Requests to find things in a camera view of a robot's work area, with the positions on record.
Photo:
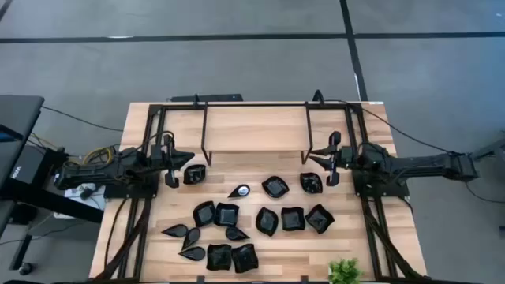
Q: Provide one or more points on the white power strip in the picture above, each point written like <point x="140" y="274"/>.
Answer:
<point x="96" y="202"/>

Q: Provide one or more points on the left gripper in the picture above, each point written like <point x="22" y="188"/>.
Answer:
<point x="171" y="179"/>

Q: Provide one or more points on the small green potted plant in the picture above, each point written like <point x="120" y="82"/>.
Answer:
<point x="345" y="272"/>

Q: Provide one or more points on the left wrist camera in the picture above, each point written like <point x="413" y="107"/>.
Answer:
<point x="157" y="154"/>

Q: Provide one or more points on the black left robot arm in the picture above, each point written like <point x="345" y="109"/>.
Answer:
<point x="118" y="169"/>

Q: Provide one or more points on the black power strip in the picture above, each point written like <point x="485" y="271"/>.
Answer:
<point x="213" y="98"/>

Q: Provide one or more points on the black caster wheel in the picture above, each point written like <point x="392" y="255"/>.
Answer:
<point x="25" y="268"/>

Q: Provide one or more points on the wooden shelf riser black legs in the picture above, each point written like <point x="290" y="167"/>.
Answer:
<point x="256" y="130"/>

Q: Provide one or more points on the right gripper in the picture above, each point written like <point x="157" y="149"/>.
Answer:
<point x="334" y="179"/>

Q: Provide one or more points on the black box white lettering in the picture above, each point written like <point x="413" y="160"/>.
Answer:
<point x="23" y="169"/>

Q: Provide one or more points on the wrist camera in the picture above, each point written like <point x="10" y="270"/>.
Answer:
<point x="347" y="157"/>
<point x="157" y="154"/>

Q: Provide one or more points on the grey stand leg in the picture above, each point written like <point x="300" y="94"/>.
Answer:
<point x="489" y="151"/>

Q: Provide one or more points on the black square wavy mini plate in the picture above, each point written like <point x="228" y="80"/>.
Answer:
<point x="226" y="215"/>
<point x="219" y="257"/>
<point x="244" y="258"/>
<point x="292" y="219"/>
<point x="319" y="219"/>

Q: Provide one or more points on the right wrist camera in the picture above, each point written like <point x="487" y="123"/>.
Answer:
<point x="347" y="157"/>

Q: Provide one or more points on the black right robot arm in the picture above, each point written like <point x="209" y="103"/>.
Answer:
<point x="426" y="163"/>

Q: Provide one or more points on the black teardrop mini plate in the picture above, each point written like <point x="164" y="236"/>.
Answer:
<point x="177" y="231"/>
<point x="234" y="234"/>
<point x="195" y="253"/>
<point x="241" y="191"/>
<point x="192" y="236"/>

